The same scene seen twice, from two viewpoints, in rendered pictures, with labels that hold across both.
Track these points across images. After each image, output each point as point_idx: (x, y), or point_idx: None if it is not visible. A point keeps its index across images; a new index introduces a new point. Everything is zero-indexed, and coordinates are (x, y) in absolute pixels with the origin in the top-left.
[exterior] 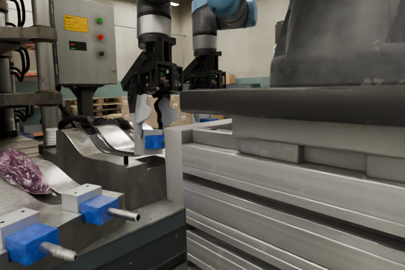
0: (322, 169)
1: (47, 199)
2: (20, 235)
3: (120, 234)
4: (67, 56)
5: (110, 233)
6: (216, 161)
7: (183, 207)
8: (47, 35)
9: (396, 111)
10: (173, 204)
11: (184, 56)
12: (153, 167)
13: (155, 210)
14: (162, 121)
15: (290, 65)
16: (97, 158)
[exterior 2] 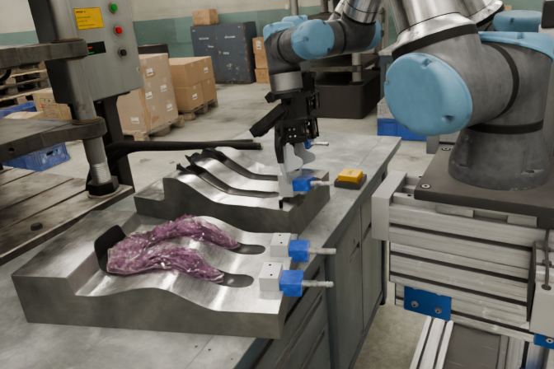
0: (486, 220)
1: (241, 250)
2: (288, 280)
3: (307, 263)
4: (87, 64)
5: (298, 265)
6: (419, 217)
7: (329, 232)
8: (82, 52)
9: (529, 212)
10: (319, 231)
11: None
12: (298, 204)
13: (310, 240)
14: None
15: (475, 176)
16: (237, 203)
